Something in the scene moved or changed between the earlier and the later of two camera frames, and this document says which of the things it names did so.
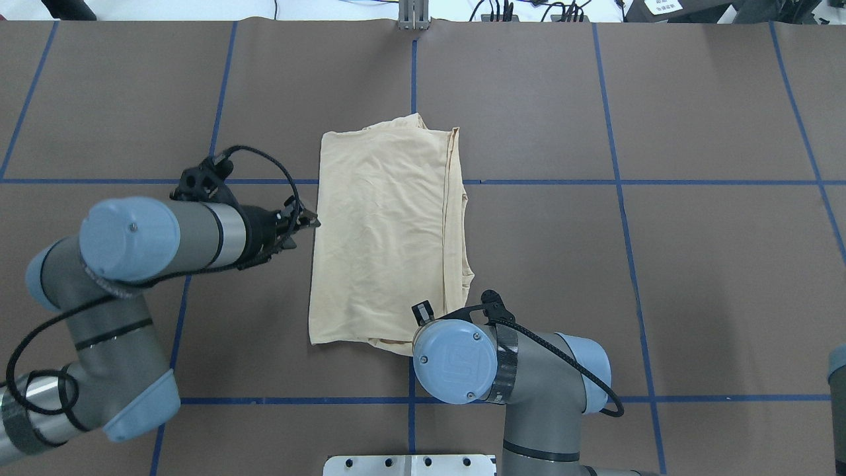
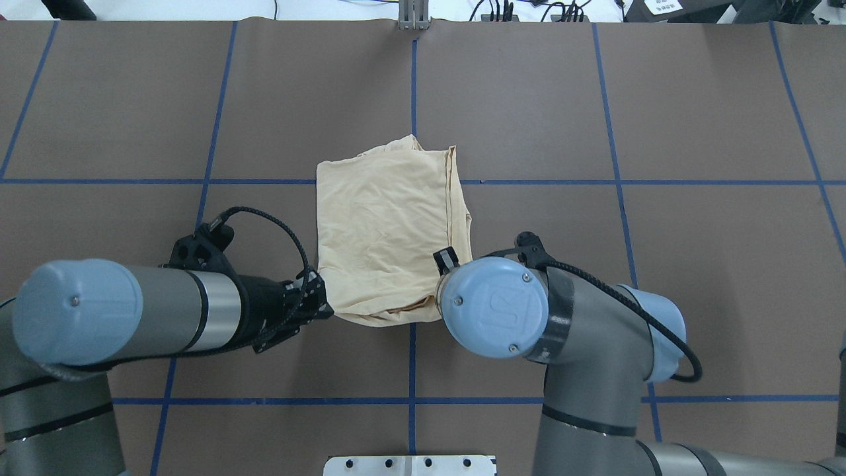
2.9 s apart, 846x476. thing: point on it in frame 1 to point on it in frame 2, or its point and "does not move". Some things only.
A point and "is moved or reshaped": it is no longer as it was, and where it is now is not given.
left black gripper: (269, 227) to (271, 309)
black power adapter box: (675, 11) does not move
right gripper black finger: (423, 313) to (446, 260)
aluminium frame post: (414, 14) does not move
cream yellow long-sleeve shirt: (389, 229) is moved or reshaped
